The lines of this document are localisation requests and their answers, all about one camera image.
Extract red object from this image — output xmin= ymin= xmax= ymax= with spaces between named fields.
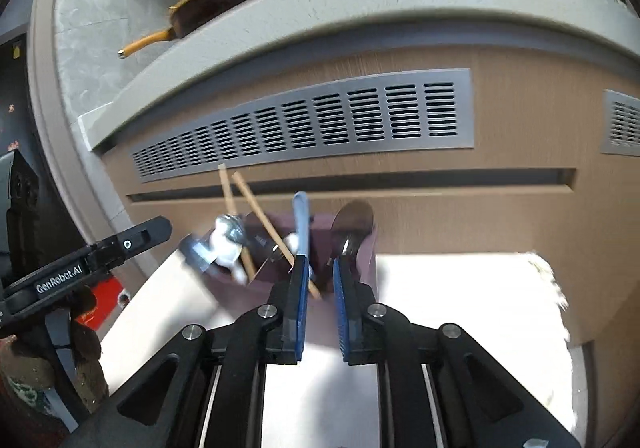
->
xmin=75 ymin=275 xmax=123 ymax=329

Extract white ball-topped utensil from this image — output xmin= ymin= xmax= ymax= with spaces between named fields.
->
xmin=207 ymin=228 xmax=251 ymax=284

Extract long grey vent grille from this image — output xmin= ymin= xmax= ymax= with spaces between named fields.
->
xmin=131 ymin=68 xmax=475 ymax=181

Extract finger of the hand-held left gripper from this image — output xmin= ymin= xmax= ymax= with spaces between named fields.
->
xmin=87 ymin=215 xmax=173 ymax=274

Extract wooden panel cabinet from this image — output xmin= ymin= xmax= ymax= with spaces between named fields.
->
xmin=95 ymin=46 xmax=640 ymax=349

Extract large dark spoon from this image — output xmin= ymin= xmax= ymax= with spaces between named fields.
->
xmin=330 ymin=199 xmax=376 ymax=259

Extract wooden chopstick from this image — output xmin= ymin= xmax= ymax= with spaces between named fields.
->
xmin=231 ymin=171 xmax=323 ymax=300
xmin=217 ymin=163 xmax=258 ymax=279

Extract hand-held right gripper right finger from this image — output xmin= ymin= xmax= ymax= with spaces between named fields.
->
xmin=331 ymin=258 xmax=583 ymax=448

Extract small grey vent grille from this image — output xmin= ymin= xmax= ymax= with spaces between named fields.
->
xmin=601 ymin=89 xmax=640 ymax=156

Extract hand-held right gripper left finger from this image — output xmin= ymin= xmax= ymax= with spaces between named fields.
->
xmin=75 ymin=254 xmax=311 ymax=448

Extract blue plastic spoon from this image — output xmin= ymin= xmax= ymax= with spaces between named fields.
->
xmin=291 ymin=191 xmax=313 ymax=279

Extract grey stone windowsill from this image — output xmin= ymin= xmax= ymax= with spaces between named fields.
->
xmin=27 ymin=0 xmax=640 ymax=154

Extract white fringed cloth mat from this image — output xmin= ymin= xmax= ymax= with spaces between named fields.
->
xmin=100 ymin=251 xmax=571 ymax=448

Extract light blue plastic utensil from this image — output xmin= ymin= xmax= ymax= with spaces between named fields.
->
xmin=179 ymin=233 xmax=221 ymax=274

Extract shiny metal spoon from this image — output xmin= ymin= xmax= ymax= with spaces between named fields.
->
xmin=215 ymin=213 xmax=248 ymax=244

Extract person's left hand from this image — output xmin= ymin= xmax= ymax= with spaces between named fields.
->
xmin=65 ymin=285 xmax=111 ymax=415

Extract purple plastic utensil holder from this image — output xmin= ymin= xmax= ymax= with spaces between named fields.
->
xmin=205 ymin=212 xmax=378 ymax=344

